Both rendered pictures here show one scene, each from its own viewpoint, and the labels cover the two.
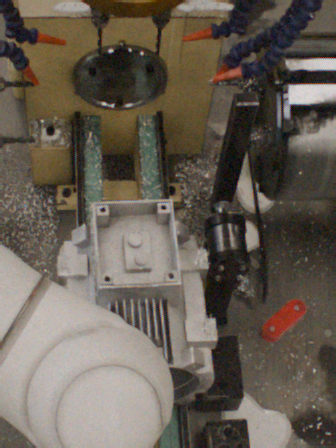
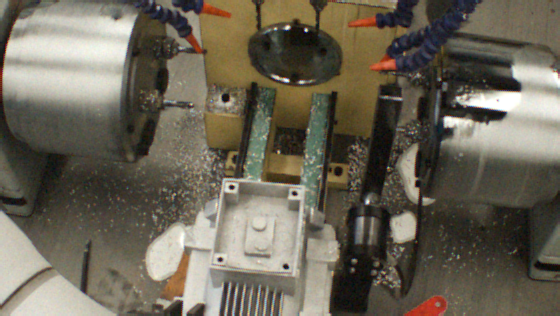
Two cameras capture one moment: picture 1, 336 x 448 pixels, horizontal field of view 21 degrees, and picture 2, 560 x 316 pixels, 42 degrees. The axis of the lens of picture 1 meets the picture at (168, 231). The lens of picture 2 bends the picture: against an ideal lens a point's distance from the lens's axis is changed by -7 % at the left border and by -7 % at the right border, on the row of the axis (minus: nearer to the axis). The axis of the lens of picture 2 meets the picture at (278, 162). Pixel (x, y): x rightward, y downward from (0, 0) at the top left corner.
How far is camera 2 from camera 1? 0.25 m
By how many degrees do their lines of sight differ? 10
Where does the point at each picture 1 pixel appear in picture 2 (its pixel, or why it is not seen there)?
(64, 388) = not seen: outside the picture
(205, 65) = (379, 53)
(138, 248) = (261, 232)
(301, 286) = (448, 283)
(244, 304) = (389, 294)
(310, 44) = (476, 46)
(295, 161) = (446, 162)
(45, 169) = (218, 134)
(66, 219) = not seen: hidden behind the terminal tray
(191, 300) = (312, 291)
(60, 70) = (237, 41)
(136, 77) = (310, 56)
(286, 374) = not seen: outside the picture
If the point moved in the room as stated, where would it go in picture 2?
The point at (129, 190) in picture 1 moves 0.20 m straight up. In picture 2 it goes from (295, 165) to (298, 94)
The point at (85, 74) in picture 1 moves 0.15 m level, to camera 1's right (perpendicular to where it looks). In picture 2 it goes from (260, 47) to (353, 73)
